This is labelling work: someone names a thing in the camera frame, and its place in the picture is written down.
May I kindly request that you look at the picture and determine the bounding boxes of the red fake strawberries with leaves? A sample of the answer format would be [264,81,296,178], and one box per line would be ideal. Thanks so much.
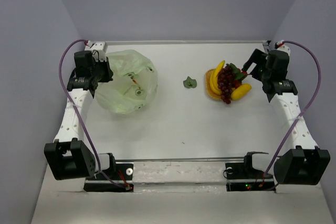
[225,63,248,88]

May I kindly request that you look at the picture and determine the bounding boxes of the dark red fake grapes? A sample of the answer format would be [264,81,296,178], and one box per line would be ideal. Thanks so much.
[217,64,235,104]

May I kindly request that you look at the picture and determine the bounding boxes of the yellow fake banana bunch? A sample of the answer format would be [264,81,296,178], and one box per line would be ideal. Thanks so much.
[209,60,225,95]

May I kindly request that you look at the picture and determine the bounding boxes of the pale green plastic bag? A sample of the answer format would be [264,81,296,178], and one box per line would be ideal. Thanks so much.
[95,50,158,114]

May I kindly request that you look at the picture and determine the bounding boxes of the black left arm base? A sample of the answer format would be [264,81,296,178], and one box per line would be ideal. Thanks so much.
[83,162,134,193]

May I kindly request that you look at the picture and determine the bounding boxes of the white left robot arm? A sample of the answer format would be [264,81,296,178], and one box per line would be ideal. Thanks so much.
[44,47,116,180]

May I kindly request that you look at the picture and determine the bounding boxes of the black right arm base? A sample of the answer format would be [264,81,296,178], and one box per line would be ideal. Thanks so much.
[223,162,276,192]

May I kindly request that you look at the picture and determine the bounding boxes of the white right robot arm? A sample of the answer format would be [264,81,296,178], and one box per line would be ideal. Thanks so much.
[241,46,330,185]

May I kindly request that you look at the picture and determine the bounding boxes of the green fake leaf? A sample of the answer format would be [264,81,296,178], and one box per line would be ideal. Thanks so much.
[183,76,197,89]

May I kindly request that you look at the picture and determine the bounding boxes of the orange woven mat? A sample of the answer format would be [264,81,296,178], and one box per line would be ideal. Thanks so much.
[204,68,250,102]

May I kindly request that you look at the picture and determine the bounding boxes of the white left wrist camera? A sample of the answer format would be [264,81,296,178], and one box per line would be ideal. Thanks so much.
[89,41,107,62]

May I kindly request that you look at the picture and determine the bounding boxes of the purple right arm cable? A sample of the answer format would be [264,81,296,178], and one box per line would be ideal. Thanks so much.
[262,40,322,191]

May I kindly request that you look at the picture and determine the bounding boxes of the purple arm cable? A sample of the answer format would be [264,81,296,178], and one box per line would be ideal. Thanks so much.
[58,39,132,190]
[262,40,322,191]

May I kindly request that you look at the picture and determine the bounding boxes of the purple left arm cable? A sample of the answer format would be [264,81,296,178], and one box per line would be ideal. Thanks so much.
[58,39,132,190]

